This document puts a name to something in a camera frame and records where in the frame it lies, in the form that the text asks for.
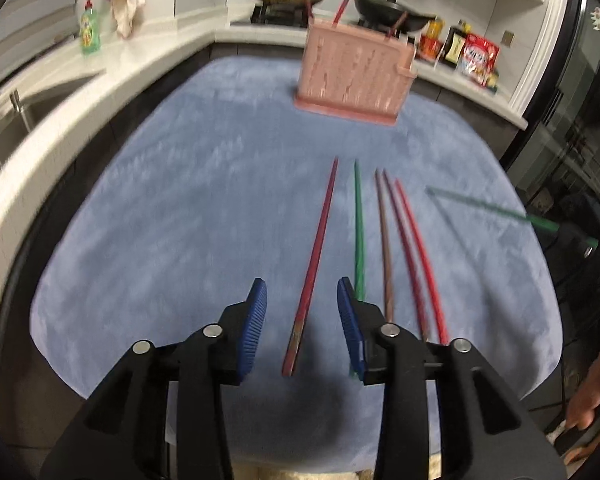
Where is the green chopstick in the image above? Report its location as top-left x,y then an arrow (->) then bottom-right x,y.
427,186 -> 600,256
354,160 -> 365,300

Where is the brown chopstick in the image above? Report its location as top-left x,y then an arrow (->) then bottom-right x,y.
374,169 -> 394,323

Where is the yellow snack packet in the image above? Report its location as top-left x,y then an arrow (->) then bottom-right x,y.
425,18 -> 444,40

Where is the red cereal bag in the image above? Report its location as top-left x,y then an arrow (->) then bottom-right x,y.
457,34 -> 500,87

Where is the blue fuzzy table mat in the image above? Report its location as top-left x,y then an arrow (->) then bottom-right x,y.
30,56 -> 562,474

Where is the stainless steel sink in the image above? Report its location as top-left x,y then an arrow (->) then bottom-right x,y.
0,70 -> 102,171

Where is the dark soy sauce bottle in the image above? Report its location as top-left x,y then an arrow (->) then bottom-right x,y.
439,20 -> 471,70

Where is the green dish soap bottle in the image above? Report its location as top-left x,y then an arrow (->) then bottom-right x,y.
80,0 -> 100,54

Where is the red instant noodle cup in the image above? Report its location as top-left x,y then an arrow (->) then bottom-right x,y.
417,35 -> 442,62

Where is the person's right hand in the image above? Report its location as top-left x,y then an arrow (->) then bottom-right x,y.
566,354 -> 600,430

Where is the purple-red chopstick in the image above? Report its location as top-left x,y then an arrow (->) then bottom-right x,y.
381,169 -> 429,341

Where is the black gas stove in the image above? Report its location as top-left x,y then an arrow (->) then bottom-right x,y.
229,3 -> 422,36

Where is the black wok with lid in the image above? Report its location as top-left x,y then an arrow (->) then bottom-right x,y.
354,0 -> 437,35

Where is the pink perforated utensil basket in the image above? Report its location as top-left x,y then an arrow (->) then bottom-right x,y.
294,20 -> 416,126

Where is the bright red chopstick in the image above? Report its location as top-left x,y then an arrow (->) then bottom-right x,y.
394,178 -> 451,346

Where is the maroon chopstick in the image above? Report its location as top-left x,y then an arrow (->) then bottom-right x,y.
282,158 -> 339,377

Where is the blue yellow small container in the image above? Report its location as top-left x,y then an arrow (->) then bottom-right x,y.
486,70 -> 498,93

